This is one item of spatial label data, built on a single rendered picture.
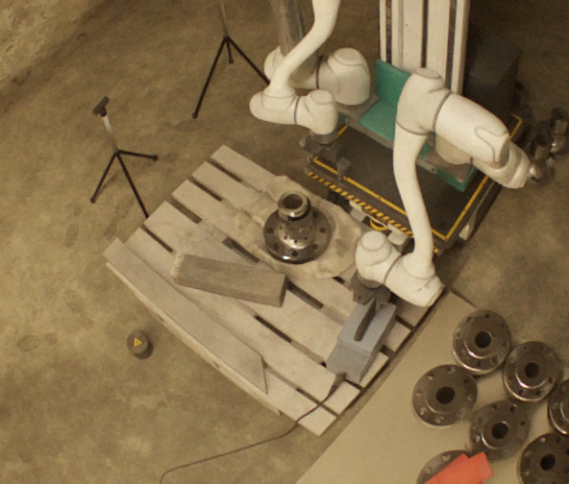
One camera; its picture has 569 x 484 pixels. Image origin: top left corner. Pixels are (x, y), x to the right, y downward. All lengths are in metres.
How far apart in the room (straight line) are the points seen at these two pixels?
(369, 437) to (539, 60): 2.57
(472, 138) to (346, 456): 1.40
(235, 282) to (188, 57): 1.71
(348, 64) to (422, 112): 0.76
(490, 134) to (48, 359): 2.18
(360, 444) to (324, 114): 1.24
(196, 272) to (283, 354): 0.46
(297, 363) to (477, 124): 1.29
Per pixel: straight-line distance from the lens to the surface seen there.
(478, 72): 2.51
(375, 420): 2.60
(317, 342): 2.58
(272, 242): 2.73
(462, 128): 1.64
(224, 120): 3.44
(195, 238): 2.86
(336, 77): 2.43
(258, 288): 2.60
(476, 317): 2.54
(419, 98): 1.69
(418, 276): 1.93
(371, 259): 1.97
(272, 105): 2.21
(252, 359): 2.55
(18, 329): 3.15
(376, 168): 2.77
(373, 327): 2.42
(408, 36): 2.42
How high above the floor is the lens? 2.51
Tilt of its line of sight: 58 degrees down
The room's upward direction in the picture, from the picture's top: 7 degrees counter-clockwise
